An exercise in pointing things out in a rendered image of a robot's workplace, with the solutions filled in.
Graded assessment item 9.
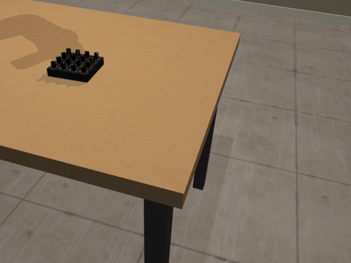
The black knob box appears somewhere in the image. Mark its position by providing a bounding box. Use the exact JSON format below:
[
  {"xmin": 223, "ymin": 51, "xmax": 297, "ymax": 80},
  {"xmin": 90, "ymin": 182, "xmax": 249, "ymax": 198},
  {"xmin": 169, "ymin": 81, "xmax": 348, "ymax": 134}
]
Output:
[{"xmin": 47, "ymin": 48, "xmax": 104, "ymax": 83}]

